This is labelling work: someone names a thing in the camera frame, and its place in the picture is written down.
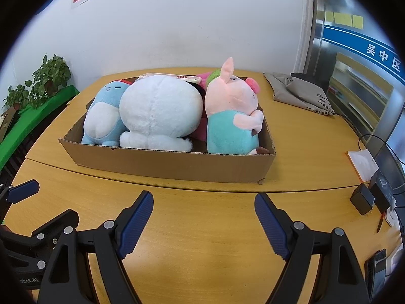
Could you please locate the black cable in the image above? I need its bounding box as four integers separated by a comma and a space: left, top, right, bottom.
357, 134, 405, 165

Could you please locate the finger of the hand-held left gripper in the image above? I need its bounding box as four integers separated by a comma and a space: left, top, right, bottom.
0, 208, 80, 254
0, 179, 40, 216

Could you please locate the pink pig plush toy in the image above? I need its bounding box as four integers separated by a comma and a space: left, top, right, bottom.
204, 57, 265, 156

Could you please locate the brown cardboard box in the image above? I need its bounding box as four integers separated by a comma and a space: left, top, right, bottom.
58, 75, 277, 184

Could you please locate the white pad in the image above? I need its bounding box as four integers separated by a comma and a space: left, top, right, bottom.
346, 149, 379, 182

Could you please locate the large potted green plant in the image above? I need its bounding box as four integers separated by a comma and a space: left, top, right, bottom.
25, 54, 72, 108

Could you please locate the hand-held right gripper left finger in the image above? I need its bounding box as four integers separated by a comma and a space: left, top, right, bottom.
38, 191, 154, 304

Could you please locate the black phone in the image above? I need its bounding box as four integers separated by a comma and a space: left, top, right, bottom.
364, 249, 388, 298

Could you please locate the magenta plush toy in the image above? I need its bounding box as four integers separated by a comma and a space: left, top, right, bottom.
190, 72, 212, 143

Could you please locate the green cloth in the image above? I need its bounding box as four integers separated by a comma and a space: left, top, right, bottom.
0, 85, 80, 172

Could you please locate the grey cloth bag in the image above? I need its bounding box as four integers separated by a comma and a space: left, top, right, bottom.
264, 72, 336, 116

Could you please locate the white plastic case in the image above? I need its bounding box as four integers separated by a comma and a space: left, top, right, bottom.
138, 73, 201, 85

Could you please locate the black power adapter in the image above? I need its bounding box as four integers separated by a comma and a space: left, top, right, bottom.
350, 183, 375, 216

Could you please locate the blue window banner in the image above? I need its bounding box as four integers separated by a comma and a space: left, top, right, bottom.
322, 24, 405, 86

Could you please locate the black box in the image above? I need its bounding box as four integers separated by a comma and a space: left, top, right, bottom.
369, 169, 394, 213

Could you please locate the white power strip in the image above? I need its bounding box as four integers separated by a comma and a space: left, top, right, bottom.
384, 196, 405, 229

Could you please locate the light blue plush toy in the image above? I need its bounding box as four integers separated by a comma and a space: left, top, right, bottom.
81, 81, 132, 147

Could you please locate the small potted green plant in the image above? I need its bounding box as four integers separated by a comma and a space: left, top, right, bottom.
3, 84, 30, 113

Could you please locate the large white plush toy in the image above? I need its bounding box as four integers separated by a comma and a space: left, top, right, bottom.
118, 74, 205, 152

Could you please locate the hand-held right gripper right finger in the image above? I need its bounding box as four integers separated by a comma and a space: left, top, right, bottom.
255, 192, 371, 304

